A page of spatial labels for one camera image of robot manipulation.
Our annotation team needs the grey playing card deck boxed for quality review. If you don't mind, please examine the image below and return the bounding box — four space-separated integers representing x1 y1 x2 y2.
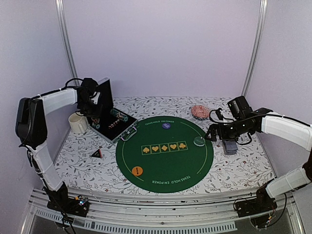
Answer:
222 140 238 155

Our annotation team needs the cream ceramic mug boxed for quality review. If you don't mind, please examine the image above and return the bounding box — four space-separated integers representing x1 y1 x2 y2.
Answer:
68 113 88 134

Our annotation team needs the red patterned small bowl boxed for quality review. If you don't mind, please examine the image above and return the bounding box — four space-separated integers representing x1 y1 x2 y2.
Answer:
191 105 210 120

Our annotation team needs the right aluminium frame post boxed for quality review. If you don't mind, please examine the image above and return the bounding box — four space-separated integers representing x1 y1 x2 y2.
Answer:
241 0 268 97

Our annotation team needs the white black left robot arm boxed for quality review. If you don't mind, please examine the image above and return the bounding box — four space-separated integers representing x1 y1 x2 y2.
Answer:
15 78 102 212

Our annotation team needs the purple small blind button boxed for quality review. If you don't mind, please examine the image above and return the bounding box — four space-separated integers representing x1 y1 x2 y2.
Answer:
162 122 171 129

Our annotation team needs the round green poker mat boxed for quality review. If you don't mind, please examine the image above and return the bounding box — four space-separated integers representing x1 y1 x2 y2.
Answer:
116 116 214 193

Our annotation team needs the left aluminium frame post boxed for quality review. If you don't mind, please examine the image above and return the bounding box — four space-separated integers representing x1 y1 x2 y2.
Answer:
55 0 78 78

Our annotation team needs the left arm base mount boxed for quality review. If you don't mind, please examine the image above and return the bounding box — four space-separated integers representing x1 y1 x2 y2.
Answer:
47 195 90 217

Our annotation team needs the aluminium poker chip case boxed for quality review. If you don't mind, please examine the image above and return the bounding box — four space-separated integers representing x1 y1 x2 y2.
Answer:
87 78 138 143

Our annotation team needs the green white dealer button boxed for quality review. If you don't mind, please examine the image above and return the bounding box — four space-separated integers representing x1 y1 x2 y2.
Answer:
193 136 205 147

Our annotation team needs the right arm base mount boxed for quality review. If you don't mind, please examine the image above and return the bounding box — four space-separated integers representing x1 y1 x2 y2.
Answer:
233 195 277 229

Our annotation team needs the green poker chip row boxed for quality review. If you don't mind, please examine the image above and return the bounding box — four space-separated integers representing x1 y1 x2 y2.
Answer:
110 108 129 122

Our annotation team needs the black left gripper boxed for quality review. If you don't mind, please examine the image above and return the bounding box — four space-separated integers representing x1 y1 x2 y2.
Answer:
78 97 103 118

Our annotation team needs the aluminium front rail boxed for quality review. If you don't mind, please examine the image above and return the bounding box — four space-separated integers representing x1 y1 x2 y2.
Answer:
21 189 307 234

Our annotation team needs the red black chip row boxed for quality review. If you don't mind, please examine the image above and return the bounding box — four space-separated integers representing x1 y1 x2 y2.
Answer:
108 119 121 129

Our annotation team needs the short poker chip stack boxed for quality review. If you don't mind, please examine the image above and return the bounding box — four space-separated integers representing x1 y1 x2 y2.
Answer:
90 118 100 130

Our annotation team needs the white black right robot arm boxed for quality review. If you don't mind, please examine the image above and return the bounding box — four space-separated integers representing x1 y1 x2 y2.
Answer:
204 96 312 213

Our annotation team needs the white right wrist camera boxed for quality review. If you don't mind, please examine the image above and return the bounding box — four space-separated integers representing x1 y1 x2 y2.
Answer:
215 108 224 120

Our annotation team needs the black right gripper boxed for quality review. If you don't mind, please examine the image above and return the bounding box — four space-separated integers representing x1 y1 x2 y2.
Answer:
205 117 252 142

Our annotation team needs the black triangular all-in marker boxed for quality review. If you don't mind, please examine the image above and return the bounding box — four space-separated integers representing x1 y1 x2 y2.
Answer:
90 149 102 158

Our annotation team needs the orange big blind button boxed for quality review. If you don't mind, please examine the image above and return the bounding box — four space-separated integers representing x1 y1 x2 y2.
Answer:
132 166 143 176

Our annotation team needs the aluminium frame post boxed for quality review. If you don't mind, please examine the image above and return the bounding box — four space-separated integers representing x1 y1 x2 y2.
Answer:
241 0 268 97
55 0 78 78

